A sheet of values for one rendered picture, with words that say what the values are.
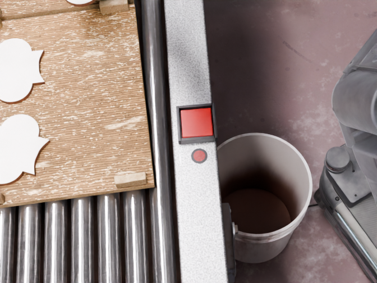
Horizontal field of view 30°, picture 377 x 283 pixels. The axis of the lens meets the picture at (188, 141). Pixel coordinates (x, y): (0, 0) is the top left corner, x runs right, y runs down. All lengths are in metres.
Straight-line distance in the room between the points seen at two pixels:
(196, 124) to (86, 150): 0.22
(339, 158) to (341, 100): 1.34
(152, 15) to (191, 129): 0.28
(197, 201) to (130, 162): 0.15
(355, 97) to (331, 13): 1.99
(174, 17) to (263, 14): 1.14
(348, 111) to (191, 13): 0.88
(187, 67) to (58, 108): 0.27
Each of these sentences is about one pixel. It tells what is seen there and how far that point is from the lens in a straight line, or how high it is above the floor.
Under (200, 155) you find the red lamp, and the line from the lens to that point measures 1.35.
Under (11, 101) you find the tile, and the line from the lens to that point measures 1.43.
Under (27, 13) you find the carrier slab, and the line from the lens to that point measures 1.54.
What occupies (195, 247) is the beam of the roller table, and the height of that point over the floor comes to 0.91.
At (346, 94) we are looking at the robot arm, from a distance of 0.67.
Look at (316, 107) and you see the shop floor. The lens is 2.43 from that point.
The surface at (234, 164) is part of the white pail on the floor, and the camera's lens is 2.10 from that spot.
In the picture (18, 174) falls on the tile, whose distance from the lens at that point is 1.36.
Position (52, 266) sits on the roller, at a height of 0.92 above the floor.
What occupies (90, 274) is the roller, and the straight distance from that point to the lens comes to 1.30.
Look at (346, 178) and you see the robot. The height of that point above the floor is 0.28.
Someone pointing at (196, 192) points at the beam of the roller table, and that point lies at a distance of 1.32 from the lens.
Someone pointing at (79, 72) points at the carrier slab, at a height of 0.94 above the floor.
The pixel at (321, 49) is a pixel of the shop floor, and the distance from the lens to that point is 2.55.
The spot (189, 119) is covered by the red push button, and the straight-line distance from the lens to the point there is 1.37.
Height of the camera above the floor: 2.15
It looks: 66 degrees down
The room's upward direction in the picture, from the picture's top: 7 degrees counter-clockwise
